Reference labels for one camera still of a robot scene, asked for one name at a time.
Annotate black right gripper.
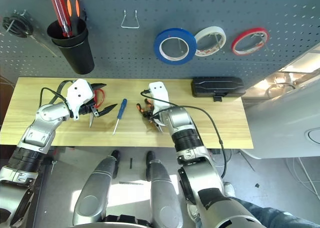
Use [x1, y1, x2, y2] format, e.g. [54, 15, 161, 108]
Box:
[144, 110, 161, 126]

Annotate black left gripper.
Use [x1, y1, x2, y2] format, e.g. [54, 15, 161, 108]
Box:
[78, 82, 119, 118]

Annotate orange black pliers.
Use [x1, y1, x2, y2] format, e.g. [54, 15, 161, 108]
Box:
[136, 98, 164, 133]

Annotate blue handled screwdriver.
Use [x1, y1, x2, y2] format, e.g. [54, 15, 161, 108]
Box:
[112, 98, 128, 135]

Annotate grey perforated pegboard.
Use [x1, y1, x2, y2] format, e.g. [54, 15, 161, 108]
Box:
[0, 0, 320, 85]

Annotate black robot right foot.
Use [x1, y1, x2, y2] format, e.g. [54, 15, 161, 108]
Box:
[145, 150, 156, 182]

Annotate black robot foot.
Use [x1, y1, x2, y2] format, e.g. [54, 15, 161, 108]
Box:
[110, 150, 121, 180]
[145, 150, 156, 182]

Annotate black plastic cup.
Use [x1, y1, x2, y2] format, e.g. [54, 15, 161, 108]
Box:
[46, 17, 95, 75]

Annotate black robot left foot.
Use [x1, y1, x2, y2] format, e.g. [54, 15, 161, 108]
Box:
[110, 150, 121, 180]

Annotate blue tape roll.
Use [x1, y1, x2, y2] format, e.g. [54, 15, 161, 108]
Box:
[153, 28, 198, 65]

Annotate black plastic tool case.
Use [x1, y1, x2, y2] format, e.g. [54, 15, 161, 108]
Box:
[191, 76, 246, 103]

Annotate metal peg hook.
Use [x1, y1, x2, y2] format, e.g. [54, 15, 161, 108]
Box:
[176, 39, 186, 56]
[13, 9, 28, 20]
[251, 32, 270, 51]
[208, 32, 225, 50]

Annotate silver robot left leg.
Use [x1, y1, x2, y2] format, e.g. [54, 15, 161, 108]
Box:
[72, 155, 118, 226]

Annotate white tape roll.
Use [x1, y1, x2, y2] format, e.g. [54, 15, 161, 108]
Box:
[193, 26, 227, 58]

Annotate white sneaker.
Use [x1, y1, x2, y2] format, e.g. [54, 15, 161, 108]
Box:
[223, 181, 236, 198]
[187, 203, 201, 223]

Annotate red tape roll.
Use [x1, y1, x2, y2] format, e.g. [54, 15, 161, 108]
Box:
[231, 27, 270, 57]

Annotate silver robot torso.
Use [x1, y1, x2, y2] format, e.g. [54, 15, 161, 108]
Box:
[72, 214, 156, 228]

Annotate white furniture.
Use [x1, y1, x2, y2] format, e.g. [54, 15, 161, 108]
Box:
[241, 70, 320, 160]

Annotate blue jeans leg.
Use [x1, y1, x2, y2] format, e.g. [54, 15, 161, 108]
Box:
[232, 196, 320, 228]

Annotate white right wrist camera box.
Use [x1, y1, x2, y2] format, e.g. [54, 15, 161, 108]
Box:
[148, 81, 171, 117]

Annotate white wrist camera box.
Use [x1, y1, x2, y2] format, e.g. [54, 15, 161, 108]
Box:
[148, 81, 171, 117]
[66, 79, 96, 120]

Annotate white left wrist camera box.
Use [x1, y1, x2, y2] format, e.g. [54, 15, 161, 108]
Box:
[66, 79, 96, 120]

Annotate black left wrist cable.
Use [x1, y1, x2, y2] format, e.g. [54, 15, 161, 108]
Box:
[39, 80, 76, 108]

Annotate metal wire pliers holder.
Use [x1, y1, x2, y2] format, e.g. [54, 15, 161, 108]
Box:
[120, 9, 140, 29]

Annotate orange black handled screwdriver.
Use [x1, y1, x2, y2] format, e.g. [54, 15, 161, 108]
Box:
[64, 0, 81, 36]

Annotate red clear handled screwdriver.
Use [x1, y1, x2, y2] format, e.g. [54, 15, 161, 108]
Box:
[49, 0, 73, 38]

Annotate black handled scissors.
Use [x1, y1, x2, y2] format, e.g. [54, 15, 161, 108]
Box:
[2, 11, 58, 58]

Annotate white floor cables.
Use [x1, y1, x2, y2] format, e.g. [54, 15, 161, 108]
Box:
[284, 157, 320, 201]

